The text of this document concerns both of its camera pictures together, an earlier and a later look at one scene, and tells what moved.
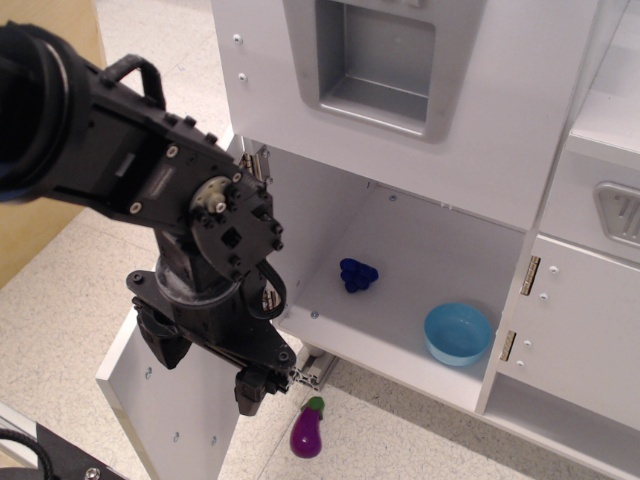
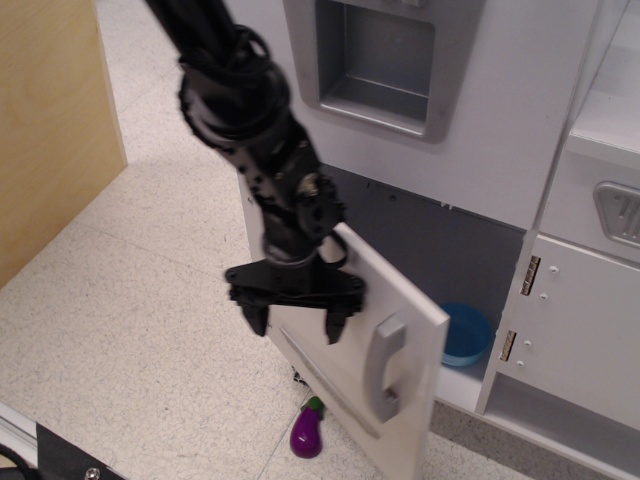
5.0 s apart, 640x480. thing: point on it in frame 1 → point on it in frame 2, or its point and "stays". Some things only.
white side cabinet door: (577, 331) stays
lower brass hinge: (508, 345) stays
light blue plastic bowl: (457, 334) stays
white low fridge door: (161, 423) → (385, 372)
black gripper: (235, 331) → (320, 283)
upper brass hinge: (530, 275) stays
